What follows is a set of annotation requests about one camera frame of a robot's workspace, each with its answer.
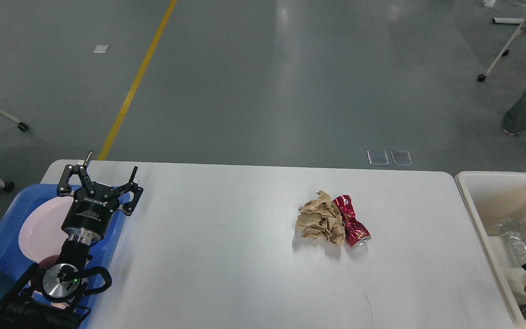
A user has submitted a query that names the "white rolling stand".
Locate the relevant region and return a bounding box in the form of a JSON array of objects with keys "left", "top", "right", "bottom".
[{"left": 477, "top": 0, "right": 526, "bottom": 83}]

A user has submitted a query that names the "floor socket plate left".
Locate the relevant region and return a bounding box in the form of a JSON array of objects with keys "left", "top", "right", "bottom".
[{"left": 367, "top": 150, "right": 389, "bottom": 166}]

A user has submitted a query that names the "floor socket plate right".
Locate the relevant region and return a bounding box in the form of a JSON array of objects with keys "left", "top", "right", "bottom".
[{"left": 390, "top": 150, "right": 413, "bottom": 166}]

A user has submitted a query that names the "blue plastic tray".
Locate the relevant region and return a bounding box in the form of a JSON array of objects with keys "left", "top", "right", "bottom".
[{"left": 0, "top": 184, "right": 126, "bottom": 308}]

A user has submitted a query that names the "pink plate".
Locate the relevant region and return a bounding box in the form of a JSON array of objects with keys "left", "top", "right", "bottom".
[{"left": 18, "top": 196, "right": 73, "bottom": 263}]

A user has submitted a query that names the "floor socket plate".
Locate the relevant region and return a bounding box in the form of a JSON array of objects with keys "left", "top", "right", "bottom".
[
  {"left": 390, "top": 150, "right": 413, "bottom": 166},
  {"left": 367, "top": 150, "right": 389, "bottom": 166}
]

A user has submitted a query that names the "cream paper cup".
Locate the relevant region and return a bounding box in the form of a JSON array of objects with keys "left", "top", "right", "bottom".
[
  {"left": 488, "top": 237, "right": 521, "bottom": 271},
  {"left": 503, "top": 267, "right": 526, "bottom": 306}
]

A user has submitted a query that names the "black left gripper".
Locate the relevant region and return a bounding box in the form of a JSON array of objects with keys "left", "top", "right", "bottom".
[{"left": 57, "top": 151, "right": 144, "bottom": 243}]

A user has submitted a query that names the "beige waste bin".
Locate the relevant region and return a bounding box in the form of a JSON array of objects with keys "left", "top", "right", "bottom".
[{"left": 456, "top": 171, "right": 526, "bottom": 329}]

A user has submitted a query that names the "brown paper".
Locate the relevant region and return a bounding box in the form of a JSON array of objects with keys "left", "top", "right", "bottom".
[{"left": 295, "top": 190, "right": 345, "bottom": 246}]

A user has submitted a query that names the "crushed red can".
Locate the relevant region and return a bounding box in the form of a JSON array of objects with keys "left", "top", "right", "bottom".
[{"left": 332, "top": 195, "right": 372, "bottom": 247}]

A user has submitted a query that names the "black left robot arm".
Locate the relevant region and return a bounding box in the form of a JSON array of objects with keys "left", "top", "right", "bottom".
[{"left": 0, "top": 154, "right": 143, "bottom": 329}]

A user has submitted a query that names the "silver foil bag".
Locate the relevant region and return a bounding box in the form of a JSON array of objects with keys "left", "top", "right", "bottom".
[{"left": 487, "top": 218, "right": 526, "bottom": 326}]

